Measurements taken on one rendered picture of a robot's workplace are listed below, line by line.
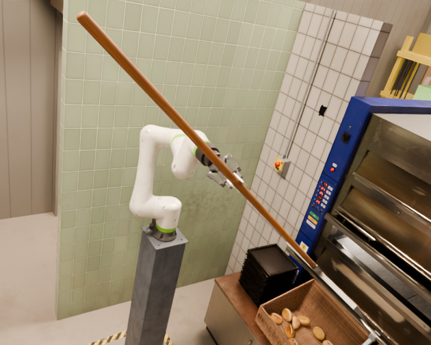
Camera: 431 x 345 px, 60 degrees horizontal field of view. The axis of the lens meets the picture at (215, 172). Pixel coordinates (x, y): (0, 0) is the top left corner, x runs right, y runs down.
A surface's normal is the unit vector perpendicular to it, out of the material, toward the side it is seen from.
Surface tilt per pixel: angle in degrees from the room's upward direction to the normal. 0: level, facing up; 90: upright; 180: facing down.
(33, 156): 90
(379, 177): 70
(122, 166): 90
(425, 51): 90
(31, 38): 90
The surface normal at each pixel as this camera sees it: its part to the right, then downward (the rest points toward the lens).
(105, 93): 0.51, 0.49
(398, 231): -0.72, -0.22
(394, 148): -0.84, 0.07
